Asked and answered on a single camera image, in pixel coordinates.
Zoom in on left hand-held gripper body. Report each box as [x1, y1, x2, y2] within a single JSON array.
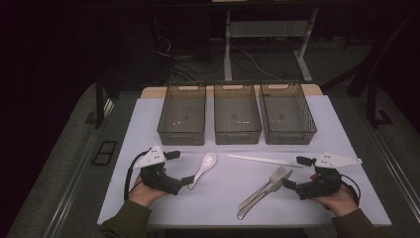
[[133, 144, 184, 196]]

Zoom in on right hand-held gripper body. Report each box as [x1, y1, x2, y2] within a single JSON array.
[[294, 151, 364, 201]]

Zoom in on metal fork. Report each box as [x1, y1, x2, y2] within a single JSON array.
[[237, 166, 287, 211]]

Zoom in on smoky clear plastic basket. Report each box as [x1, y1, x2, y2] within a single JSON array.
[[260, 81, 318, 146], [157, 82, 207, 147], [213, 81, 263, 146]]

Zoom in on person's left hand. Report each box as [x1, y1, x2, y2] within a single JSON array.
[[128, 175, 170, 208]]

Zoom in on person's right hand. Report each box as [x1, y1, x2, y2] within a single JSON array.
[[310, 174, 360, 217]]

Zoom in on white table mat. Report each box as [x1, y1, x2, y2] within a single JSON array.
[[97, 94, 392, 229]]

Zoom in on black diagonal stand bar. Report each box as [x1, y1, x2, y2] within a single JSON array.
[[320, 11, 418, 94]]

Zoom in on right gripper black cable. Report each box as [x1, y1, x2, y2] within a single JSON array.
[[340, 173, 362, 206]]

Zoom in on black floor cables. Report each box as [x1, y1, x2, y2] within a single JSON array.
[[153, 16, 226, 83]]

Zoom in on black stand post with foot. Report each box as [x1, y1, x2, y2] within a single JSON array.
[[366, 78, 394, 129]]

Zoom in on black metal stand post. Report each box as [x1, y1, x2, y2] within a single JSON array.
[[94, 73, 115, 130]]

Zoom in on white floor cable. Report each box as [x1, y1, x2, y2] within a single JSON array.
[[241, 49, 285, 82]]

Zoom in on white metal stand frame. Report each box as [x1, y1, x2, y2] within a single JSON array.
[[223, 8, 320, 83]]

